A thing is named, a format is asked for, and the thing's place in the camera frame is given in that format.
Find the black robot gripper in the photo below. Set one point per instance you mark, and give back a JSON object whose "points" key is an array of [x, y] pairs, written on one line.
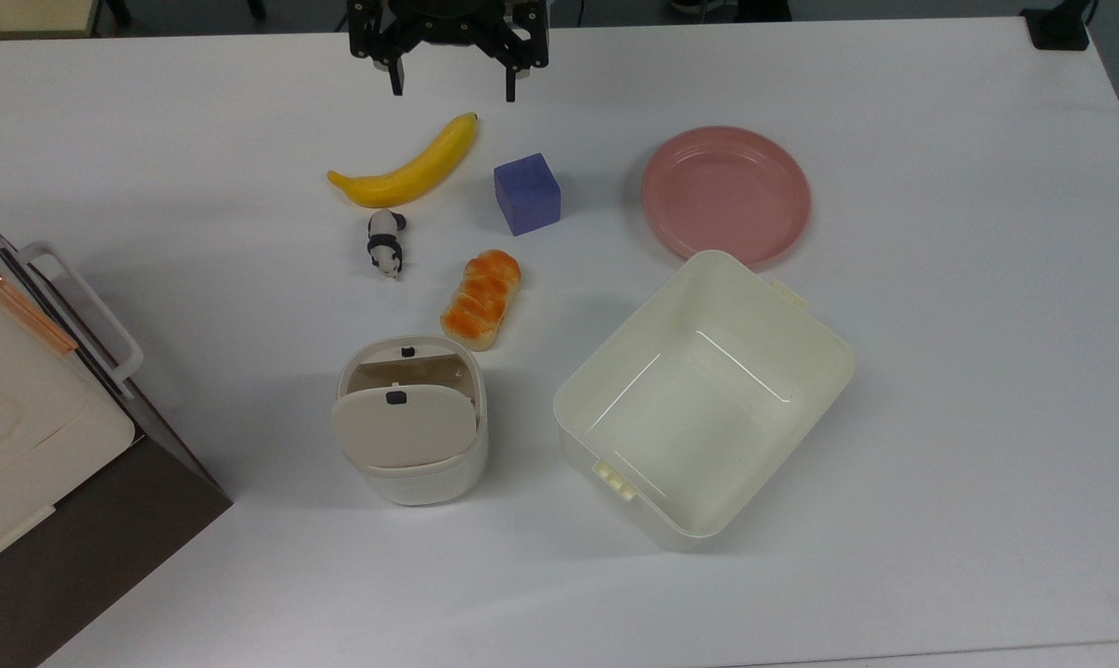
{"points": [[448, 20]]}

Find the beige trash can lid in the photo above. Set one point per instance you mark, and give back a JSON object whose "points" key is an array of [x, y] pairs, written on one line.
{"points": [[402, 429]]}

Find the white round trash can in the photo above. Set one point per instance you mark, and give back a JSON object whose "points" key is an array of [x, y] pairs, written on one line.
{"points": [[420, 482]]}

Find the yellow banana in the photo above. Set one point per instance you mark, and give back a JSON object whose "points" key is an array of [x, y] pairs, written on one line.
{"points": [[414, 171]]}

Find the purple blue cube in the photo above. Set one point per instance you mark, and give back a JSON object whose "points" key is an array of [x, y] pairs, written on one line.
{"points": [[527, 194]]}

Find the black white panda figurine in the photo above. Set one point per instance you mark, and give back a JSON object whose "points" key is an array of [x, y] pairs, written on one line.
{"points": [[386, 242]]}

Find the orange glazed toy bread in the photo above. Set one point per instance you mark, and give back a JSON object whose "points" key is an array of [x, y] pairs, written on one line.
{"points": [[482, 299]]}

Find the pink plastic plate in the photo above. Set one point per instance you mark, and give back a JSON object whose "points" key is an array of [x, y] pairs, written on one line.
{"points": [[726, 195]]}

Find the white rectangular storage bin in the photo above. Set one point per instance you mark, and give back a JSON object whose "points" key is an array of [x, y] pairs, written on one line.
{"points": [[708, 399]]}

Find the orange strip on cream box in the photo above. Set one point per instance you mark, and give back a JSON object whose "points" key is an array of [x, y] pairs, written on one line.
{"points": [[26, 314]]}

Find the dark brown wooden drawer box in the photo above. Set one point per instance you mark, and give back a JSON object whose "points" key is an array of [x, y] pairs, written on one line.
{"points": [[86, 547]]}

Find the black stand base clamp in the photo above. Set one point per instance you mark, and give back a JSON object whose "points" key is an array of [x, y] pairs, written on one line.
{"points": [[1056, 26]]}

